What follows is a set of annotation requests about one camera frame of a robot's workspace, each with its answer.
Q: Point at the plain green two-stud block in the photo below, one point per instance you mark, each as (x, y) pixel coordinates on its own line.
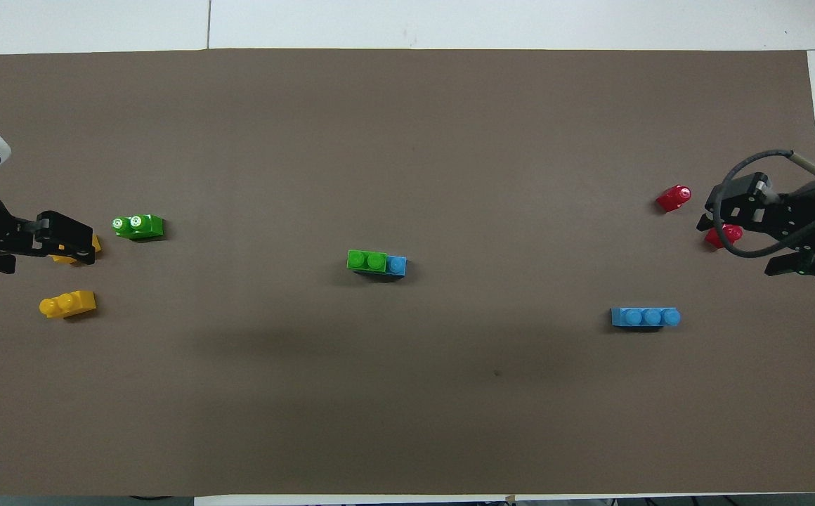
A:
(367, 261)

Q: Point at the blue three-stud block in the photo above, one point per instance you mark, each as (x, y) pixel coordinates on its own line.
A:
(643, 318)
(396, 266)

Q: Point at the yellow two-stud block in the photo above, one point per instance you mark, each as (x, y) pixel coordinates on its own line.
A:
(63, 258)
(70, 304)

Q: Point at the red one-stud block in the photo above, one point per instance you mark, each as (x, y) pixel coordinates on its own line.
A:
(674, 197)
(731, 233)

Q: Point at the green block with white-printed studs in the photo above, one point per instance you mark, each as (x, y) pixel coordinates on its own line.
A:
(142, 226)

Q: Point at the brown table mat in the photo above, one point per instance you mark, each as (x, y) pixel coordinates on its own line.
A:
(407, 393)

